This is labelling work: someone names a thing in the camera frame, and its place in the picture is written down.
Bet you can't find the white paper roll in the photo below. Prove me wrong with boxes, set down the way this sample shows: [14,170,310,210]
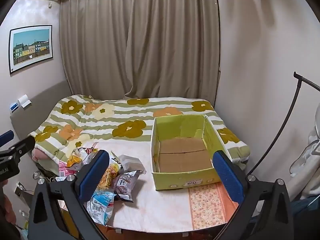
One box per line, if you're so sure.
[18,94,32,109]

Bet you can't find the purple snack packet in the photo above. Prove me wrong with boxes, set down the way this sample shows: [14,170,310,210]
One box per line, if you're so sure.
[112,170,140,203]

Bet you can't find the green cardboard box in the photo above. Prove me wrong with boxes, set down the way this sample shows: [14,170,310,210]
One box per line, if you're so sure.
[151,114,234,192]

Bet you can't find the blue denim cloth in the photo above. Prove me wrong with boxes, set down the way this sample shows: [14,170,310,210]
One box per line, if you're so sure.
[291,195,320,221]

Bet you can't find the blue white snack packet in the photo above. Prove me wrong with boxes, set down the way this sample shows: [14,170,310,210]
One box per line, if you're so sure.
[87,189,117,226]

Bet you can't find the white garment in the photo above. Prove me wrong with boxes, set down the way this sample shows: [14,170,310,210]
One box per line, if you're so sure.
[290,127,320,196]

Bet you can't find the framed houses picture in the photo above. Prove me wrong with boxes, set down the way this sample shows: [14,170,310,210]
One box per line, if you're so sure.
[9,25,54,76]

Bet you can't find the pink pillow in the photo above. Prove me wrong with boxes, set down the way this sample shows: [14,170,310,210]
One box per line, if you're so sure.
[32,149,51,163]

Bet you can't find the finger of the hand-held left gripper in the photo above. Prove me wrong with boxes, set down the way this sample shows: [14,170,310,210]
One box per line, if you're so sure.
[0,130,14,145]
[0,136,36,166]

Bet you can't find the floral striped blanket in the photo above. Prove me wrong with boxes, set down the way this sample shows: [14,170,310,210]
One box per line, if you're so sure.
[32,94,252,170]

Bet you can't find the pink snack packet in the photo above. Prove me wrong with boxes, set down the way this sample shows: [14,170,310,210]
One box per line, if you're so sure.
[58,160,77,178]

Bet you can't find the small yellow snack packet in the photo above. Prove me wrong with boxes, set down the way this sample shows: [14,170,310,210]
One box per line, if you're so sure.
[67,154,83,171]

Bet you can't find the clear yellow snack packet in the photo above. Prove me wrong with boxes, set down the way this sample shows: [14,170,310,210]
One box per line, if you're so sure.
[97,163,121,191]

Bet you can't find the white paper bag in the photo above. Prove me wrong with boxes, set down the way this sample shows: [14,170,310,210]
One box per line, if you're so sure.
[118,154,147,175]

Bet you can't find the white floral tablecloth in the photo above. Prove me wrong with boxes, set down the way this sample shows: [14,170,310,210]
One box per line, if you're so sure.
[82,139,239,233]

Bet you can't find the orange floral cloth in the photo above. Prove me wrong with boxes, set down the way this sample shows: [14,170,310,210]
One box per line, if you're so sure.
[187,181,239,230]

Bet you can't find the beige curtain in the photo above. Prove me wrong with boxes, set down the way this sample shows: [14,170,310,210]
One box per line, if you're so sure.
[59,0,222,100]

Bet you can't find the grey headboard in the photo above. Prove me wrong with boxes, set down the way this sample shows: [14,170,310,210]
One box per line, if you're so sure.
[9,80,69,142]

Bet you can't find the black lamp stand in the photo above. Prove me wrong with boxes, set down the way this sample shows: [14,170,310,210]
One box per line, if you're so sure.
[246,72,320,178]

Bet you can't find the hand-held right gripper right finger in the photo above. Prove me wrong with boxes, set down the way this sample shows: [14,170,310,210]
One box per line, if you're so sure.
[212,151,293,240]

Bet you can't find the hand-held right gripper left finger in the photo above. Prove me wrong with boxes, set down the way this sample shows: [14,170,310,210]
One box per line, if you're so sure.
[27,150,111,240]

